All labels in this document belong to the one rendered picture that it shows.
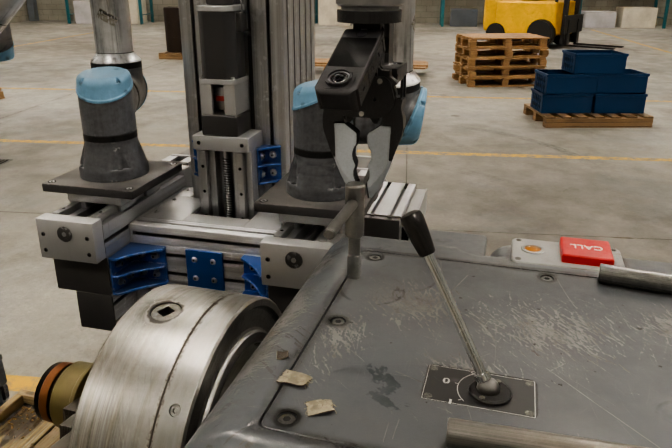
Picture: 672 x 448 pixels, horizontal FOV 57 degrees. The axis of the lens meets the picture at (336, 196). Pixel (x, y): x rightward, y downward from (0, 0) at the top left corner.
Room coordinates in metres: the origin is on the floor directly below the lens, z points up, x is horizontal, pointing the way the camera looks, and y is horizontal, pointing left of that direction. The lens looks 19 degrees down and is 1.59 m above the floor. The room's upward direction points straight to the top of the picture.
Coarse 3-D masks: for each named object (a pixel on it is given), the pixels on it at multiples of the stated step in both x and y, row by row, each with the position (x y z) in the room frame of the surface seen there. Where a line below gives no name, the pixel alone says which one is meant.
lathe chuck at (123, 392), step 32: (160, 288) 0.67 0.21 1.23; (192, 288) 0.68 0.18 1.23; (128, 320) 0.60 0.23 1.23; (160, 320) 0.60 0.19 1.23; (192, 320) 0.60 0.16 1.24; (128, 352) 0.56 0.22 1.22; (160, 352) 0.56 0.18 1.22; (96, 384) 0.54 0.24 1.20; (128, 384) 0.53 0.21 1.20; (160, 384) 0.53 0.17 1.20; (96, 416) 0.51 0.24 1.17; (128, 416) 0.51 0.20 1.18
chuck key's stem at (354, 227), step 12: (348, 192) 0.65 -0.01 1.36; (360, 192) 0.65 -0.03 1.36; (360, 204) 0.65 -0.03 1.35; (360, 216) 0.65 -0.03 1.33; (348, 228) 0.65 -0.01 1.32; (360, 228) 0.65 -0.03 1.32; (348, 240) 0.66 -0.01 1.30; (360, 240) 0.66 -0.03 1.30; (348, 252) 0.66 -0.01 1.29; (348, 264) 0.66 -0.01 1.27; (360, 264) 0.66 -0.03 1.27; (348, 276) 0.66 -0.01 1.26
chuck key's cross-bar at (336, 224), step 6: (366, 174) 0.73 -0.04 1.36; (366, 180) 0.71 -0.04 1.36; (366, 192) 0.69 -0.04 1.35; (348, 204) 0.63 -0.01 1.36; (354, 204) 0.64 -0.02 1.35; (342, 210) 0.62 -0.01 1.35; (348, 210) 0.62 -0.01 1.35; (354, 210) 0.64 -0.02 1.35; (336, 216) 0.60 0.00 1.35; (342, 216) 0.60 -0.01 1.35; (348, 216) 0.61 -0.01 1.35; (336, 222) 0.58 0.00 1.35; (342, 222) 0.59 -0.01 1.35; (330, 228) 0.57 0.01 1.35; (336, 228) 0.57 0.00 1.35; (324, 234) 0.57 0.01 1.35; (330, 234) 0.56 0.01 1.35
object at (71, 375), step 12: (48, 372) 0.67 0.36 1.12; (60, 372) 0.67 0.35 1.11; (72, 372) 0.66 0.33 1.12; (84, 372) 0.66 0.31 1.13; (48, 384) 0.66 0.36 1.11; (60, 384) 0.65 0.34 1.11; (72, 384) 0.65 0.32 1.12; (84, 384) 0.65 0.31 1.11; (36, 396) 0.65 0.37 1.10; (48, 396) 0.65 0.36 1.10; (60, 396) 0.64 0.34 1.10; (72, 396) 0.63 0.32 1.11; (36, 408) 0.65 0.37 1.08; (48, 408) 0.64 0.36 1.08; (60, 408) 0.63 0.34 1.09; (48, 420) 0.65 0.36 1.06; (60, 420) 0.63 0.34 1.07
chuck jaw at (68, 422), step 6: (72, 402) 0.62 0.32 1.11; (78, 402) 0.63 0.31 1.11; (66, 408) 0.61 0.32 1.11; (72, 408) 0.61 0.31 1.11; (66, 414) 0.61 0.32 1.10; (72, 414) 0.61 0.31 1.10; (66, 420) 0.59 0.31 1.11; (72, 420) 0.59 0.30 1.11; (60, 426) 0.58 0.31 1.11; (66, 426) 0.57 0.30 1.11; (60, 432) 0.57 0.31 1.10; (66, 432) 0.57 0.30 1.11; (60, 438) 0.57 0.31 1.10; (66, 438) 0.55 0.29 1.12; (54, 444) 0.54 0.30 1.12; (60, 444) 0.54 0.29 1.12; (66, 444) 0.54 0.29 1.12
